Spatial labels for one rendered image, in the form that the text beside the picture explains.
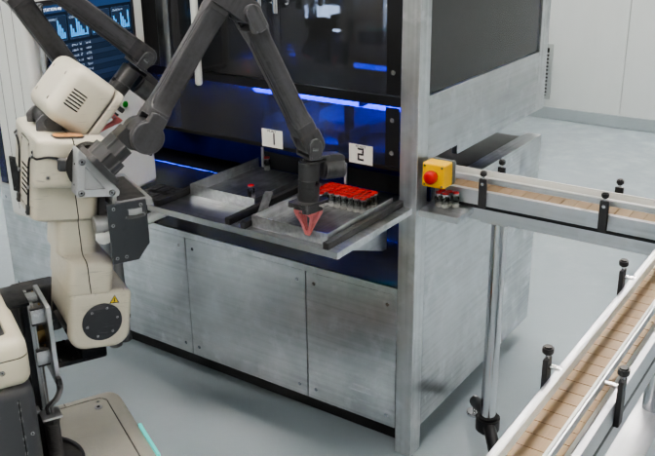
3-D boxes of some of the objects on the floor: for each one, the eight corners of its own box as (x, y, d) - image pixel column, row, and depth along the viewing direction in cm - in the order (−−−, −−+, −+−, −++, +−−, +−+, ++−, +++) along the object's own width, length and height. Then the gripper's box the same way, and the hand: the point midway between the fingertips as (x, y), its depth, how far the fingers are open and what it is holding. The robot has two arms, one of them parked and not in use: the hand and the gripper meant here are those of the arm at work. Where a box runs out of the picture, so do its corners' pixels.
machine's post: (404, 441, 292) (418, -247, 220) (419, 447, 289) (440, -249, 216) (394, 451, 287) (406, -250, 214) (409, 457, 284) (427, -252, 211)
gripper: (309, 173, 232) (308, 228, 236) (287, 181, 224) (286, 237, 228) (329, 177, 228) (328, 233, 232) (307, 185, 220) (306, 243, 224)
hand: (307, 232), depth 230 cm, fingers closed
